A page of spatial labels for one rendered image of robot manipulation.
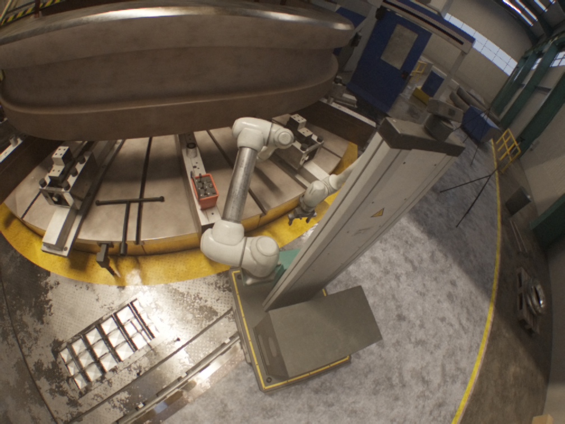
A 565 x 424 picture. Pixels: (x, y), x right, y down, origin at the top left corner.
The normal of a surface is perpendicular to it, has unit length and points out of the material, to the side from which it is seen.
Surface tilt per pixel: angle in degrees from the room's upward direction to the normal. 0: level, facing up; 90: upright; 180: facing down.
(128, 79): 88
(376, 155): 90
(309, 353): 0
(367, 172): 90
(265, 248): 6
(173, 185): 0
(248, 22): 90
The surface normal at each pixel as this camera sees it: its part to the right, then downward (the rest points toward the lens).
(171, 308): 0.25, -0.58
